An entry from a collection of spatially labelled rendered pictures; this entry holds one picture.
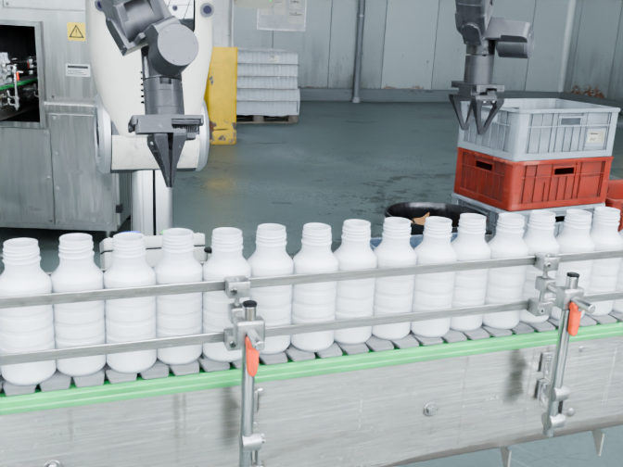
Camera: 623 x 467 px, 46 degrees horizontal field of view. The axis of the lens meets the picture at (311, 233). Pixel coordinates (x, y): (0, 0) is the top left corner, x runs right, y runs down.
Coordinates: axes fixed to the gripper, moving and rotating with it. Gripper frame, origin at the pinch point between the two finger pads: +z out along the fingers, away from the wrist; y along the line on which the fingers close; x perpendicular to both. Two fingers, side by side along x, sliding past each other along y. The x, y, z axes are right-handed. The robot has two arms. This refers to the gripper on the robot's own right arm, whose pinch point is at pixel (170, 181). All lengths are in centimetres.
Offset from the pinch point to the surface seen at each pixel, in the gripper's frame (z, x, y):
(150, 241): 8.7, -3.9, -3.9
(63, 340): 20.2, -15.4, -16.2
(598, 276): 19, -16, 61
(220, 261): 12.4, -18.5, 2.3
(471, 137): -39, 178, 169
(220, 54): -231, 685, 183
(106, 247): 9.2, -3.9, -9.8
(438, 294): 19.1, -17.6, 32.5
